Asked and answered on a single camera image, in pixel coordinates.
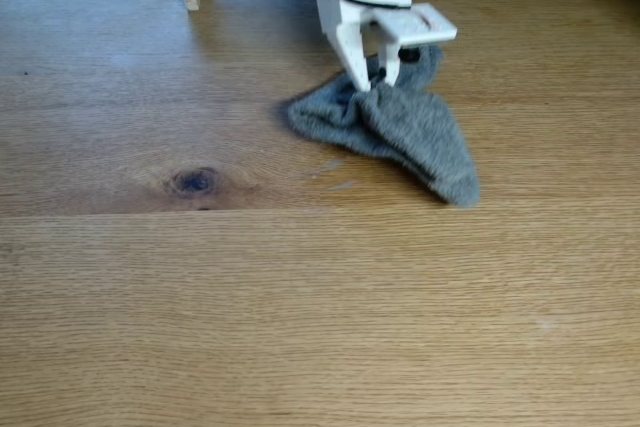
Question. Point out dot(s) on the grey microfibre cloth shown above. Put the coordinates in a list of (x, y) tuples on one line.
[(400, 132)]

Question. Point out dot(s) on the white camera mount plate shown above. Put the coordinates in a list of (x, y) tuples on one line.
[(420, 24)]

